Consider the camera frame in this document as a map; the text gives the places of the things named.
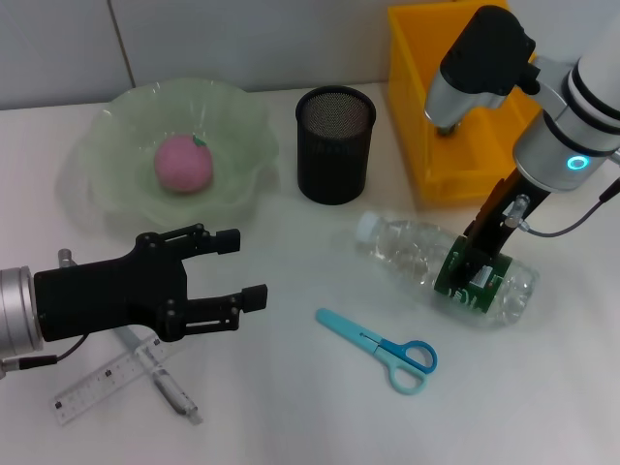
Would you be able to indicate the blue scissors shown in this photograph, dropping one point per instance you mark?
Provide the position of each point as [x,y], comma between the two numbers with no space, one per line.
[349,329]

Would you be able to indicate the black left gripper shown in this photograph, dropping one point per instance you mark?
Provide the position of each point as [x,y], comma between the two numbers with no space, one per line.
[106,300]

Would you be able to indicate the black mesh pen holder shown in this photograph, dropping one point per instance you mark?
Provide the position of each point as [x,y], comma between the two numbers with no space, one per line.
[334,155]

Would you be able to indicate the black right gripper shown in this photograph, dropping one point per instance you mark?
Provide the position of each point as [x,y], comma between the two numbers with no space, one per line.
[508,213]

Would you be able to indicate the green glass fruit plate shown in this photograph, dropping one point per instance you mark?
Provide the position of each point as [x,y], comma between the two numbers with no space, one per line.
[126,155]

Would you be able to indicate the grey transparent pen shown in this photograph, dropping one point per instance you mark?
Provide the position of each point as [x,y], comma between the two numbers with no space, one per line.
[169,387]

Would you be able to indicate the yellow plastic bin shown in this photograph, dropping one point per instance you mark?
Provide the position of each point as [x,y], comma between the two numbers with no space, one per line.
[412,97]

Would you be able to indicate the pink toy peach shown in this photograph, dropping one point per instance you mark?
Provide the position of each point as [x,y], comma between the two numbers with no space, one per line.
[184,164]

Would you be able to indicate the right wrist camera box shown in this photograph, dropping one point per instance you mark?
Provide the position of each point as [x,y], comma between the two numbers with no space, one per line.
[479,63]

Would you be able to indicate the clear bottle with green label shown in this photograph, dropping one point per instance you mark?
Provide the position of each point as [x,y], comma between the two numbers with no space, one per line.
[407,247]

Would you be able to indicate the transparent plastic ruler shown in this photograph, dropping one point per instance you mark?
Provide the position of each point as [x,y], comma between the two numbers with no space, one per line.
[82,397]

